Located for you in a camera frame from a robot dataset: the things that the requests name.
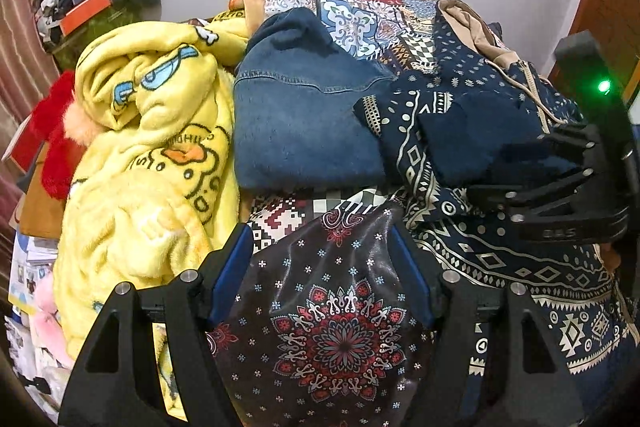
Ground navy patterned hooded jacket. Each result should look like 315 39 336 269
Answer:
355 0 639 426

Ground brown wooden door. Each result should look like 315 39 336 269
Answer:
562 0 639 86

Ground yellow duck fleece blanket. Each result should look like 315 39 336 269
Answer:
52 11 251 421

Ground colourful patchwork bedspread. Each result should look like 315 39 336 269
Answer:
207 0 465 426

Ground red plush toy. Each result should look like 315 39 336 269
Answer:
3 70 86 200

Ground blue denim jeans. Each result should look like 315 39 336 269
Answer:
233 8 395 191

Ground orange box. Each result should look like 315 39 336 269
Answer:
60 0 112 37

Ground dark green bag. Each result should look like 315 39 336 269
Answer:
44 0 162 70

